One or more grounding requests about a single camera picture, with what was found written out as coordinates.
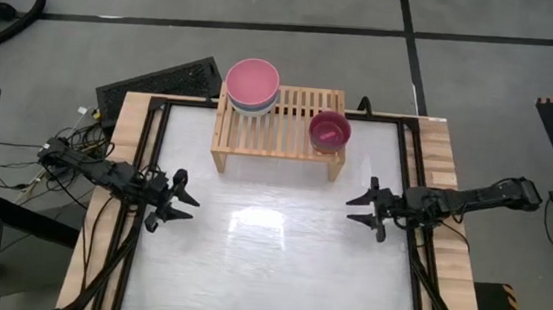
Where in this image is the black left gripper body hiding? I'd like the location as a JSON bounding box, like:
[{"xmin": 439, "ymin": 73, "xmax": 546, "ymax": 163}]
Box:
[{"xmin": 142, "ymin": 166, "xmax": 190, "ymax": 236}]

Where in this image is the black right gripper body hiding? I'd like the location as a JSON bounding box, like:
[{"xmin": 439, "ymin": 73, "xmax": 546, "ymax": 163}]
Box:
[{"xmin": 364, "ymin": 176, "xmax": 409, "ymax": 246}]

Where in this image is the small pink plastic bowl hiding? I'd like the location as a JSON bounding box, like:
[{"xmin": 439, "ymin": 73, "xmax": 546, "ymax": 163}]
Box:
[{"xmin": 306, "ymin": 108, "xmax": 355, "ymax": 153}]

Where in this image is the large blue-grey bowl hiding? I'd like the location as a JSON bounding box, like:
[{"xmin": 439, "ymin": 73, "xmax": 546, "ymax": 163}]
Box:
[{"xmin": 226, "ymin": 92, "xmax": 280, "ymax": 114}]

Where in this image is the large pink bowl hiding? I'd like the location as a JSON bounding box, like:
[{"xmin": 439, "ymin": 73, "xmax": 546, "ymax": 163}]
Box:
[{"xmin": 223, "ymin": 55, "xmax": 284, "ymax": 109}]

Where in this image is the wooden slatted shelf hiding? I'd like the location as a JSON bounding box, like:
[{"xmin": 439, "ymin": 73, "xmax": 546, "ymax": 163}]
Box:
[{"xmin": 208, "ymin": 78, "xmax": 353, "ymax": 185}]

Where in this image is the black clamp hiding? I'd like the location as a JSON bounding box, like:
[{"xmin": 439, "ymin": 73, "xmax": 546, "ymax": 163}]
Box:
[{"xmin": 356, "ymin": 95, "xmax": 376, "ymax": 115}]

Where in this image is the black metal table frame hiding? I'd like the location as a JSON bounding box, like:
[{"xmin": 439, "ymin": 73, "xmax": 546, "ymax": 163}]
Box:
[{"xmin": 61, "ymin": 86, "xmax": 501, "ymax": 310}]

